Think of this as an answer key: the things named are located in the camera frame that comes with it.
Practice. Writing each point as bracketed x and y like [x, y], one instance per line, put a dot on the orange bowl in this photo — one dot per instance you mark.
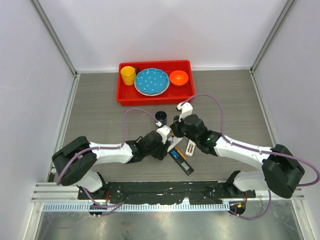
[178, 78]

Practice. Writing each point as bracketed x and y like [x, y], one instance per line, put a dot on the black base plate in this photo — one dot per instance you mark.
[169, 192]

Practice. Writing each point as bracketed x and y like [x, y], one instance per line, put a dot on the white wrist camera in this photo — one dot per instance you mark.
[185, 109]
[164, 131]

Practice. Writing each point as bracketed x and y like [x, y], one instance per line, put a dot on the slim white remote control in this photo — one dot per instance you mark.
[190, 148]

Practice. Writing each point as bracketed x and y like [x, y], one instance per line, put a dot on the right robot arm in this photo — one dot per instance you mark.
[277, 169]

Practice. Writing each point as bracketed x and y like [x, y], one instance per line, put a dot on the red plastic tray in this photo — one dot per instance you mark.
[129, 96]

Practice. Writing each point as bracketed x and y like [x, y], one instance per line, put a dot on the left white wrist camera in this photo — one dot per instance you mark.
[164, 131]

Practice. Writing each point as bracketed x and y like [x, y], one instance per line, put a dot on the slotted cable duct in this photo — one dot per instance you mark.
[89, 207]

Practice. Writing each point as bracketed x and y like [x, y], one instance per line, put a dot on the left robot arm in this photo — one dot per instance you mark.
[73, 162]

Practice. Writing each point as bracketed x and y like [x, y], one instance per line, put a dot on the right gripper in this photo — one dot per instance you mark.
[175, 127]

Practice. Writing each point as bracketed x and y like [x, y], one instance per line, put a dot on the blue polka dot plate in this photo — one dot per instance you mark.
[151, 82]

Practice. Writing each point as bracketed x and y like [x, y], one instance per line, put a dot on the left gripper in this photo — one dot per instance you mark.
[163, 151]

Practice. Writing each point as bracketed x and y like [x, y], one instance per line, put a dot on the black remote control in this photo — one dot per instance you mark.
[183, 164]

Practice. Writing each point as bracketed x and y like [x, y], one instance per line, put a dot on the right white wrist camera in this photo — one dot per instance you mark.
[185, 109]

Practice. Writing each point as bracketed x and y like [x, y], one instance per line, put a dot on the dark blue round cup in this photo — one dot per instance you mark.
[161, 117]

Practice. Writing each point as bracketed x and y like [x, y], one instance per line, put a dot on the yellow handled screwdriver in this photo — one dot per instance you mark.
[172, 138]

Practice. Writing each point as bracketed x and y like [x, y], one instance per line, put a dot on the yellow ribbed cup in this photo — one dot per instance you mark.
[129, 74]

